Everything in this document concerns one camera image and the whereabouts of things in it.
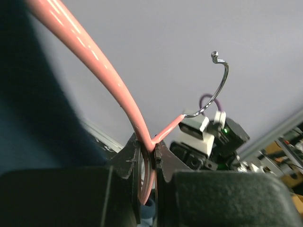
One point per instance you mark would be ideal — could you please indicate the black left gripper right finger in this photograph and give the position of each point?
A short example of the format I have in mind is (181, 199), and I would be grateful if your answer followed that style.
(188, 198)

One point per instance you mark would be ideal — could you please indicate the navy blue tank top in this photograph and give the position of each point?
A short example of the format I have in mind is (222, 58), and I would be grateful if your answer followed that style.
(38, 126)

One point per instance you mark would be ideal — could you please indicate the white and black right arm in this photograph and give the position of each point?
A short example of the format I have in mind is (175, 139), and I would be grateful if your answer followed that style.
(224, 149)

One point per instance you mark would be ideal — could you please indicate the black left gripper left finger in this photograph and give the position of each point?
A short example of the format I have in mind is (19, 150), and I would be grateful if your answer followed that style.
(75, 197)

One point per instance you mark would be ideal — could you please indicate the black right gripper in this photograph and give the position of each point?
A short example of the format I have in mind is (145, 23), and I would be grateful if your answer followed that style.
(193, 158)

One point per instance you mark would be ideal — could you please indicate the coral pink hanger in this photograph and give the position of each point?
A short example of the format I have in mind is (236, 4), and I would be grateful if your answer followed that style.
(55, 16)

